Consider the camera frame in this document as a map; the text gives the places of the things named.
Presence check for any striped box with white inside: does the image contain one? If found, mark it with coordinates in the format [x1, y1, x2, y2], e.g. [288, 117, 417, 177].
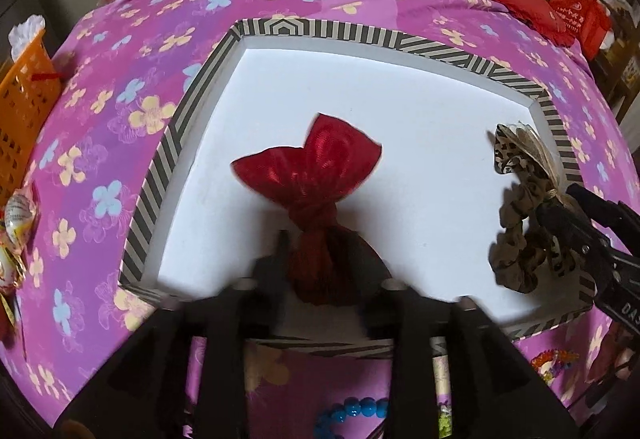
[119, 18, 598, 360]

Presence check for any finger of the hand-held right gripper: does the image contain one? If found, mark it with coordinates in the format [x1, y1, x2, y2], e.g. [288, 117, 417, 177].
[536, 203, 640, 271]
[566, 183, 640, 241]

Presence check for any red shopping bag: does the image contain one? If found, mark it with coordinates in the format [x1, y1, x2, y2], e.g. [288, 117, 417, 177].
[547, 0, 613, 62]

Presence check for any white plastic bag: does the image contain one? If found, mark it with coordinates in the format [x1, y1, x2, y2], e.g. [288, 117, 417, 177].
[7, 14, 46, 60]

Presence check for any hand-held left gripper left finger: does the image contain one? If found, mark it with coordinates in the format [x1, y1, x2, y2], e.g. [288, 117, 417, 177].
[52, 229, 292, 439]

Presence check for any blue bead bracelet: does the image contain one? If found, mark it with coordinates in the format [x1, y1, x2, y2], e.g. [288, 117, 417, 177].
[315, 396, 391, 439]

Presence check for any candy packet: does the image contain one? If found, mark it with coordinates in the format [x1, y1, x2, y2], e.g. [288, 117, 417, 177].
[0, 244, 27, 291]
[1, 185, 40, 251]

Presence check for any orange plastic basket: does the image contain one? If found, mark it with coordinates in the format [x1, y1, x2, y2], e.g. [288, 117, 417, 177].
[0, 26, 63, 204]

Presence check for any purple floral blanket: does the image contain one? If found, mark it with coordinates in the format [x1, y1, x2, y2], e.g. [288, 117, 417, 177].
[0, 0, 640, 439]

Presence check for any wooden chair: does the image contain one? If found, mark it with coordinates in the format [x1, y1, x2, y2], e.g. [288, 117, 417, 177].
[595, 19, 640, 120]

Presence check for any red satin hair bow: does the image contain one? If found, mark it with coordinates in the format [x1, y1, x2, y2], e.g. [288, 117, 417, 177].
[230, 113, 383, 307]

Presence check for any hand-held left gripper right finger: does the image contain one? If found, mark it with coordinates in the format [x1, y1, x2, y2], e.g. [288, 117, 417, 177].
[344, 236, 591, 439]

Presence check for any leopard print scrunchie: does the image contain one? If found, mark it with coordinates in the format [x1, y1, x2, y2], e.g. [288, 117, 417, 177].
[489, 121, 571, 295]

